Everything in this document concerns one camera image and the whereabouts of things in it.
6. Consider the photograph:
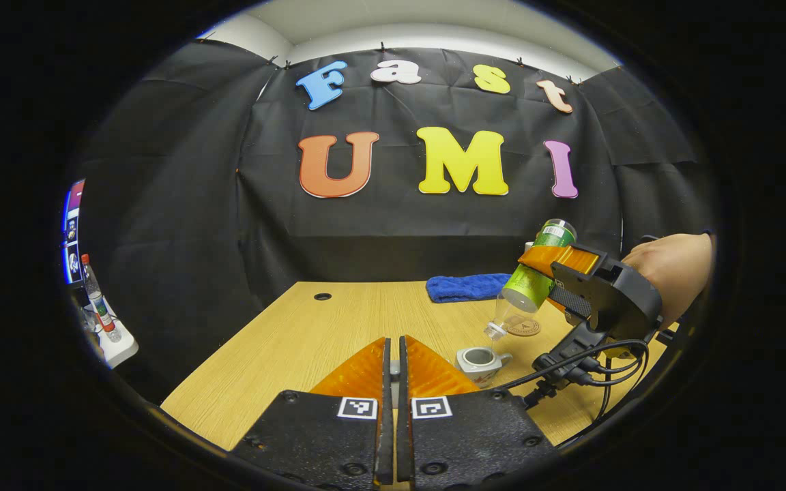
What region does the red cap plastic bottle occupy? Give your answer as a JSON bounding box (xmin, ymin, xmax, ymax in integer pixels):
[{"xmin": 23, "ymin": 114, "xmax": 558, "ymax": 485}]
[{"xmin": 81, "ymin": 254, "xmax": 122, "ymax": 343}]

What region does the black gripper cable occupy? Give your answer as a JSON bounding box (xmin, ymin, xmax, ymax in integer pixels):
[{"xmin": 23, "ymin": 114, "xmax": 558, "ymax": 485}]
[{"xmin": 495, "ymin": 338, "xmax": 650, "ymax": 420}]

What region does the blue towel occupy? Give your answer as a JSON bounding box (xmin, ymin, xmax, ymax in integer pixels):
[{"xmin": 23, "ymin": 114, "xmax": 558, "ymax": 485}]
[{"xmin": 426, "ymin": 273, "xmax": 513, "ymax": 304}]

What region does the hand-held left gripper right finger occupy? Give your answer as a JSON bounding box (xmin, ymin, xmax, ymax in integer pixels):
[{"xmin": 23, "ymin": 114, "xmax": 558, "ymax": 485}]
[{"xmin": 396, "ymin": 335, "xmax": 559, "ymax": 490}]

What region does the computer monitor screen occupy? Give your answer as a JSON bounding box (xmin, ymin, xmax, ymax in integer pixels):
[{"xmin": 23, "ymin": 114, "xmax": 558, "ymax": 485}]
[{"xmin": 62, "ymin": 179, "xmax": 85, "ymax": 284}]

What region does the round brown coaster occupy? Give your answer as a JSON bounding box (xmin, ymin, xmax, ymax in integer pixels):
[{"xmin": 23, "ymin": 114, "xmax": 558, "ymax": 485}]
[{"xmin": 506, "ymin": 315, "xmax": 542, "ymax": 337}]

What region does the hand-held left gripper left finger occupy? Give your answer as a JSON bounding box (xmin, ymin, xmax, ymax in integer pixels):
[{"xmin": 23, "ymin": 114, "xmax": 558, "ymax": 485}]
[{"xmin": 229, "ymin": 337, "xmax": 394, "ymax": 488}]

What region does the green label water bottle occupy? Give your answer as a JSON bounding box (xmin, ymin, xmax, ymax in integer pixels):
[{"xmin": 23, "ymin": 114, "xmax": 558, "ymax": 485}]
[{"xmin": 483, "ymin": 218, "xmax": 578, "ymax": 342}]

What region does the white teacup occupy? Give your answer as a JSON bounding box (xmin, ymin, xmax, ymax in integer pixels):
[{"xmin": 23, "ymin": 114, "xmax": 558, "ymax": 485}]
[{"xmin": 456, "ymin": 346, "xmax": 513, "ymax": 389}]

